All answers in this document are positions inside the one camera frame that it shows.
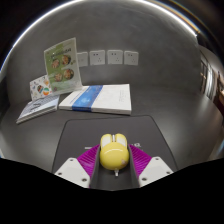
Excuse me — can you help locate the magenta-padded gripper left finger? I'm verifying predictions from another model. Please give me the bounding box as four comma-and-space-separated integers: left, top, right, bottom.
54, 143, 102, 189

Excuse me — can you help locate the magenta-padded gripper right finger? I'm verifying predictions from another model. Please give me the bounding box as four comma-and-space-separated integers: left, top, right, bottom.
128, 143, 175, 189

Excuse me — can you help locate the yellow computer mouse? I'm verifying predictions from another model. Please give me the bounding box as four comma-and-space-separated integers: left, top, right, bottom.
99, 133, 131, 177

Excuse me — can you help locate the dark grey mouse pad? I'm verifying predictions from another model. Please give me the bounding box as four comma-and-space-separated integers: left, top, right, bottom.
51, 114, 179, 191

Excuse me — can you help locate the white book with blue band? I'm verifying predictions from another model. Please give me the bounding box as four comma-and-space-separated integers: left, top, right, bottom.
58, 83, 133, 116

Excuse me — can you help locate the small white printed card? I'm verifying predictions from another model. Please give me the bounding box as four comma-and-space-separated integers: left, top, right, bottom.
29, 74, 54, 101

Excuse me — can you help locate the green menu sign stand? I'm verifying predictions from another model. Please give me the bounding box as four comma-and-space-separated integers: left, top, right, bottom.
43, 37, 83, 96

